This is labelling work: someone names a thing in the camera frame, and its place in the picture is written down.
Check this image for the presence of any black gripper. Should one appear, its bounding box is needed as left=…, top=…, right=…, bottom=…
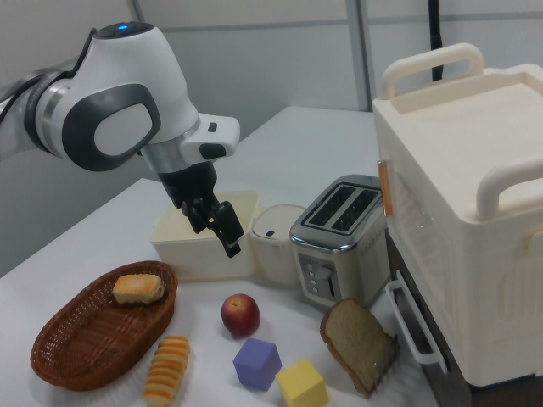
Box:
left=158, top=161, right=246, bottom=259

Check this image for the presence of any red toy apple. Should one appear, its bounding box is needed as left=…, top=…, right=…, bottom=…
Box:
left=221, top=293, right=260, bottom=339

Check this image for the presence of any cream square plastic container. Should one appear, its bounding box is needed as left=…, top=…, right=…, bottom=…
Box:
left=149, top=190, right=261, bottom=283

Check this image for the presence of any small white lidded bin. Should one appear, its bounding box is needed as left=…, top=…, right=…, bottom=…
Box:
left=249, top=203, right=307, bottom=287

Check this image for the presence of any golden toy bread bun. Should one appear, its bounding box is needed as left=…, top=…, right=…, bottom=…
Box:
left=111, top=273, right=165, bottom=306

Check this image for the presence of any cream and silver toaster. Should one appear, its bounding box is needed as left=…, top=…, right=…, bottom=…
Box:
left=288, top=174, right=389, bottom=308

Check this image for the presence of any purple foam cube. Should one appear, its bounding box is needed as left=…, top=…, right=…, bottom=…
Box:
left=232, top=337, right=283, bottom=392

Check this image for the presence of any orange striped toy bread roll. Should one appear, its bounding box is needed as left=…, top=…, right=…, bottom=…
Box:
left=141, top=335, right=191, bottom=407

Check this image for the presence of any brown wicker basket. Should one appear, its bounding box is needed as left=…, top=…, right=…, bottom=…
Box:
left=30, top=259, right=180, bottom=393

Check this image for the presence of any yellow foam cube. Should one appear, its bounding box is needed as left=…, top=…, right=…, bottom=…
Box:
left=275, top=357, right=330, bottom=407

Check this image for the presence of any brown toy bread slice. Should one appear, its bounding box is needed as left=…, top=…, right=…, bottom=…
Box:
left=319, top=297, right=401, bottom=398

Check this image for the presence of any dark brown drawer base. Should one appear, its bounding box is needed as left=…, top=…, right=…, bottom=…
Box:
left=384, top=237, right=466, bottom=385

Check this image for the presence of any black monitor stand pole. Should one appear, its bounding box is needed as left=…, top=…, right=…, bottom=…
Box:
left=426, top=0, right=447, bottom=82

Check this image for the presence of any cream toy cabinet with handles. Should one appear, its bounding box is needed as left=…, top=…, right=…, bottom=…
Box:
left=372, top=42, right=543, bottom=388

